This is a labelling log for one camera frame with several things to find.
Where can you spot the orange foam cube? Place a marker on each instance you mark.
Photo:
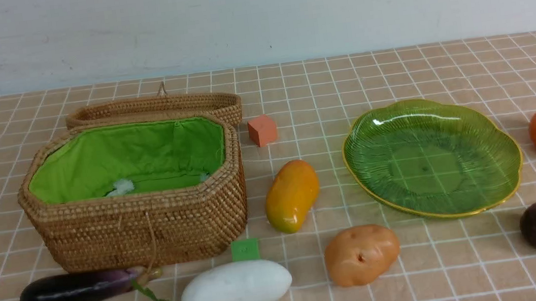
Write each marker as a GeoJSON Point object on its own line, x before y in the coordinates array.
{"type": "Point", "coordinates": [262, 130]}

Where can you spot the white toy radish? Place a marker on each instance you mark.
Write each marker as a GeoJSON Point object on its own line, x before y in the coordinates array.
{"type": "Point", "coordinates": [245, 280]}

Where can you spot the woven wicker basket lid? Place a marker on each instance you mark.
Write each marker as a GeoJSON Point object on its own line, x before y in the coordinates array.
{"type": "Point", "coordinates": [225, 106]}

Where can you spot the green foam cube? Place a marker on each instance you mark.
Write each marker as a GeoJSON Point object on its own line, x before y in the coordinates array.
{"type": "Point", "coordinates": [247, 249]}

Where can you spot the yellow orange toy mango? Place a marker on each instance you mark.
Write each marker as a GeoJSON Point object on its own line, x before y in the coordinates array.
{"type": "Point", "coordinates": [291, 195]}

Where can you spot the brown toy potato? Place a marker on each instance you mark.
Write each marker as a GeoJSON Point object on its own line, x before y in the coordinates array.
{"type": "Point", "coordinates": [360, 254]}

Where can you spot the green glass leaf plate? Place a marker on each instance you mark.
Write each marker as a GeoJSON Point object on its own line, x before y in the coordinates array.
{"type": "Point", "coordinates": [433, 160]}

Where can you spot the woven wicker basket green lining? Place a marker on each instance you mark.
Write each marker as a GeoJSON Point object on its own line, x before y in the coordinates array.
{"type": "Point", "coordinates": [159, 190]}

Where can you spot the purple toy eggplant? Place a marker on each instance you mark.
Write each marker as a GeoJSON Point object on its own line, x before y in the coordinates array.
{"type": "Point", "coordinates": [88, 286]}

